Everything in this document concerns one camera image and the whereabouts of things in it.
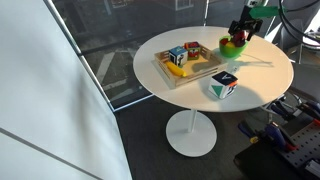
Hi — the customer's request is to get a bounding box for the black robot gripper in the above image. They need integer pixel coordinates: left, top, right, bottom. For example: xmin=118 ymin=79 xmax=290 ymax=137
xmin=228 ymin=5 xmax=263 ymax=41

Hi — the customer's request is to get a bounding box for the dark red plum toy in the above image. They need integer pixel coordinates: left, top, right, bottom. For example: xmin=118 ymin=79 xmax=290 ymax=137
xmin=232 ymin=31 xmax=246 ymax=47

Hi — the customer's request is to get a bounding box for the red toy in bowl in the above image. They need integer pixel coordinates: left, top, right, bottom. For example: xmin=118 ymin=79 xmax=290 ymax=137
xmin=220 ymin=38 xmax=229 ymax=45

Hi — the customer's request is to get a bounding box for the green bowl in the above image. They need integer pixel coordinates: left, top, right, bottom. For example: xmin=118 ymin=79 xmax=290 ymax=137
xmin=219 ymin=36 xmax=248 ymax=58

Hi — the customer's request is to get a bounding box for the yellow banana toy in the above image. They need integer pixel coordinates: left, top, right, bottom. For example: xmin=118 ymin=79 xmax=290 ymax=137
xmin=166 ymin=61 xmax=187 ymax=77

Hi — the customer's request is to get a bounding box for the soft cube with letter A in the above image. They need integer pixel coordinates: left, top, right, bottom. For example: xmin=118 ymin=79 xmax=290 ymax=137
xmin=208 ymin=71 xmax=238 ymax=99

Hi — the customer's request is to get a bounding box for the blue white soft cube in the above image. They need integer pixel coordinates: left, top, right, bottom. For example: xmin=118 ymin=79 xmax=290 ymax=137
xmin=169 ymin=46 xmax=188 ymax=67

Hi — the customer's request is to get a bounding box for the blue clamp middle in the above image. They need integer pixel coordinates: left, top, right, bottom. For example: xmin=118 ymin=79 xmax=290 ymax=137
xmin=265 ymin=122 xmax=298 ymax=152

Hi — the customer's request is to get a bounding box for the blue clamp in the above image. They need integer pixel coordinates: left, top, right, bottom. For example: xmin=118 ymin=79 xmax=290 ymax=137
xmin=265 ymin=122 xmax=298 ymax=152
xmin=238 ymin=121 xmax=263 ymax=144

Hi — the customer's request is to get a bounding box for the blue clamp left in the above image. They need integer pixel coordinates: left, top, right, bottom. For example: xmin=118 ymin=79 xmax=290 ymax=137
xmin=238 ymin=121 xmax=263 ymax=144

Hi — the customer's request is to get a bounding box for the white round table base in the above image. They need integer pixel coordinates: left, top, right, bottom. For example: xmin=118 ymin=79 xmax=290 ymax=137
xmin=166 ymin=109 xmax=217 ymax=157

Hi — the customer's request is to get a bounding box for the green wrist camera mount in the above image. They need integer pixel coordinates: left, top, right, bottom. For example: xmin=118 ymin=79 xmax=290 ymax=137
xmin=249 ymin=6 xmax=286 ymax=19

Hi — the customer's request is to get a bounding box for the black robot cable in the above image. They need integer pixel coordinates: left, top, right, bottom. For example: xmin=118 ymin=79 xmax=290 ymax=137
xmin=278 ymin=0 xmax=320 ymax=47

